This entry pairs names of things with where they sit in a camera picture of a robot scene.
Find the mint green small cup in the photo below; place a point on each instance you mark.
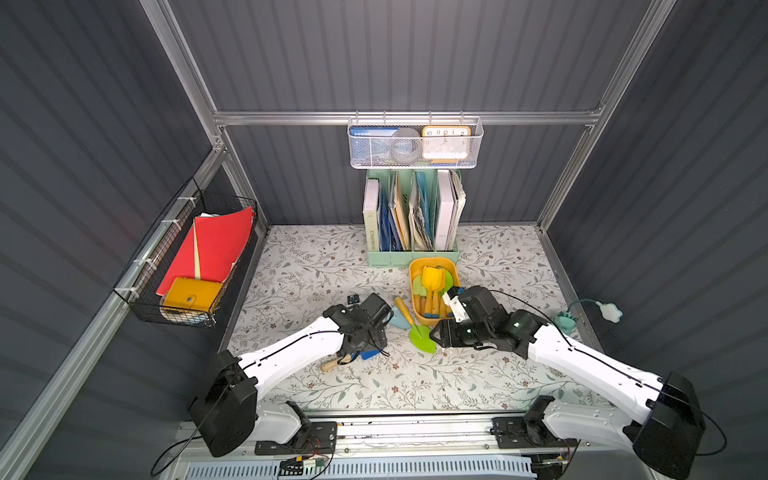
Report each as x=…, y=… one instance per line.
x=566, y=322

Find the black wire wall basket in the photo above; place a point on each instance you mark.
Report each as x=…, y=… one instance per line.
x=142, y=278

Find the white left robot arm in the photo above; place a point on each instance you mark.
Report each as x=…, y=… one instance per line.
x=225, y=405

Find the mint green file organizer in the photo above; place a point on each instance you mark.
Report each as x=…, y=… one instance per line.
x=402, y=259

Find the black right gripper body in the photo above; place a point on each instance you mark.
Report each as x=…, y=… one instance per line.
x=447, y=333

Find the white binder in organizer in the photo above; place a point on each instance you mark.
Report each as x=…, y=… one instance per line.
x=445, y=203

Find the grey tape roll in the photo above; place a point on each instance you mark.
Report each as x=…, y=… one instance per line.
x=405, y=145

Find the yellow wallet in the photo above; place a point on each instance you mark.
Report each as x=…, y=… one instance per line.
x=191, y=294

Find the floral patterned table mat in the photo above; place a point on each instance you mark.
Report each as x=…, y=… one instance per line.
x=305, y=269

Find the yellow plastic storage box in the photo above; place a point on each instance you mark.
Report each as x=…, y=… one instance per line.
x=416, y=268

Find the light green trowel wooden handle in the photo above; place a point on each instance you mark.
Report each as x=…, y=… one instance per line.
x=419, y=295

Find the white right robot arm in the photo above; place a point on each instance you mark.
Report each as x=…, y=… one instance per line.
x=657, y=419

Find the yellow alarm clock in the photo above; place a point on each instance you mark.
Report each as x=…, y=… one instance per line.
x=446, y=143

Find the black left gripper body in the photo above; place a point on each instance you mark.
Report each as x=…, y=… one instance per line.
x=365, y=339

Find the blue box in basket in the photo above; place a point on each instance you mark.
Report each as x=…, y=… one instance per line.
x=370, y=146

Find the red paper folder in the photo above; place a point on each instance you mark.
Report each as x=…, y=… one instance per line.
x=211, y=248

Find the light blue toy shovel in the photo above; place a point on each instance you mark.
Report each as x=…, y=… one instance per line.
x=398, y=320

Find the bright green shovel yellow handle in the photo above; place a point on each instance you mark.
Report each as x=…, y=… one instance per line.
x=448, y=281

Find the white book in organizer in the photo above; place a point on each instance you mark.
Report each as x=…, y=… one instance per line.
x=370, y=212

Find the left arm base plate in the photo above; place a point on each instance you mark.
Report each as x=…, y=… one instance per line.
x=312, y=438

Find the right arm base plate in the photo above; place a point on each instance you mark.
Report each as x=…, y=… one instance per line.
x=512, y=432

